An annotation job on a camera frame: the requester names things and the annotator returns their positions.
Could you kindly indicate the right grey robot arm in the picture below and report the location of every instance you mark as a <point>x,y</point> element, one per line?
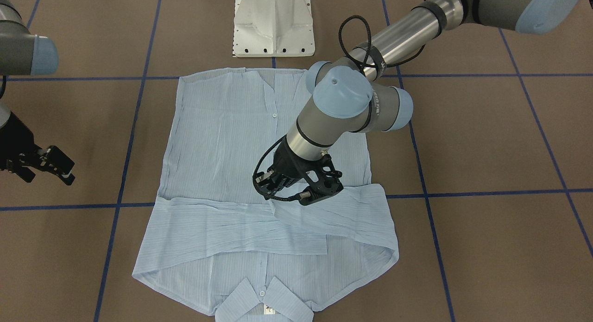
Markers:
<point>25,54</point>

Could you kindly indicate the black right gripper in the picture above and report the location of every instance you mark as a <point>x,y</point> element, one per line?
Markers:
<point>14,143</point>

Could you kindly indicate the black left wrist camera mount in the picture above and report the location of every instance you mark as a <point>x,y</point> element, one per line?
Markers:
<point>322,178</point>

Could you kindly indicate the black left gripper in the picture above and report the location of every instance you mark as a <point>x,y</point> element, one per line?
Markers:
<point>286,165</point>

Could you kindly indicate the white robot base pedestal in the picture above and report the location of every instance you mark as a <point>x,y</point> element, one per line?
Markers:
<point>273,28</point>

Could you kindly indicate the light blue striped shirt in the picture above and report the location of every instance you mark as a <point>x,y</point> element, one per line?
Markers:
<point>217,246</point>

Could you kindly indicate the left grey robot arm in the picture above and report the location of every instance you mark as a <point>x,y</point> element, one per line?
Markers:
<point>345,98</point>

